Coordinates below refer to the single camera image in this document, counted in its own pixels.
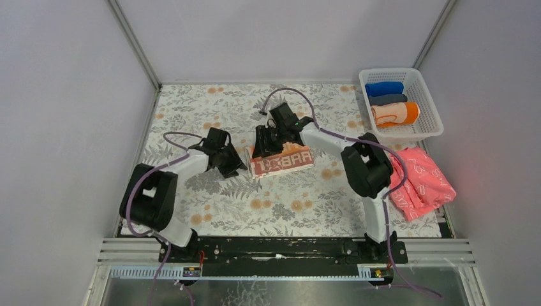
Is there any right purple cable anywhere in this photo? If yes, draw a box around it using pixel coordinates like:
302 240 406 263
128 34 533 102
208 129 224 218
258 87 445 301

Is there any white plastic basket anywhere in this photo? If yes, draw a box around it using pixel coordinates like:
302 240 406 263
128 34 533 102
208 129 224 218
359 68 444 143

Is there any orange cartoon towel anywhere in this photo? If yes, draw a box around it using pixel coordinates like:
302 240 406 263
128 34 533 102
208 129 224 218
371 102 420 128

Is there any peach lettered towel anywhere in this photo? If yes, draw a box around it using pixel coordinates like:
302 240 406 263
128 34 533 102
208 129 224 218
245 143 314 179

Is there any purple cable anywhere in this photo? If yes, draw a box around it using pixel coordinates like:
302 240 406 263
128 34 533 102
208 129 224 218
258 87 445 301
125 131 204 306

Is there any blue rolled towel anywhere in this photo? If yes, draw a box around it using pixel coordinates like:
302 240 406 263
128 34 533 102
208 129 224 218
364 81 404 97

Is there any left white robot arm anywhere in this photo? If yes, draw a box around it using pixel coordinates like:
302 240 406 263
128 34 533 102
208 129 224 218
119 127 247 248

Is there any grey rolled towel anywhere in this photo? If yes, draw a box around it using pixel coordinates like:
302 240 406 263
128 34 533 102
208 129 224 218
369 94 408 106

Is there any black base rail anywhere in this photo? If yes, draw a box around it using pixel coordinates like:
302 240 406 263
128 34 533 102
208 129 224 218
158 234 408 280

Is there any pink folded towel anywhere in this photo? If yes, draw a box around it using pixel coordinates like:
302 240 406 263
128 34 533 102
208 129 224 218
390 147 457 222

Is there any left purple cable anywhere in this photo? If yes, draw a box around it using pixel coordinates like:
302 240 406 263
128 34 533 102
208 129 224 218
125 131 204 306

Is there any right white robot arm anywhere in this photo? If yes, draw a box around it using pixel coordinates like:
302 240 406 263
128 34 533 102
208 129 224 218
253 103 396 252

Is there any floral table mat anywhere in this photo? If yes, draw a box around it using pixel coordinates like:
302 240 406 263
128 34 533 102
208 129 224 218
120 83 443 238

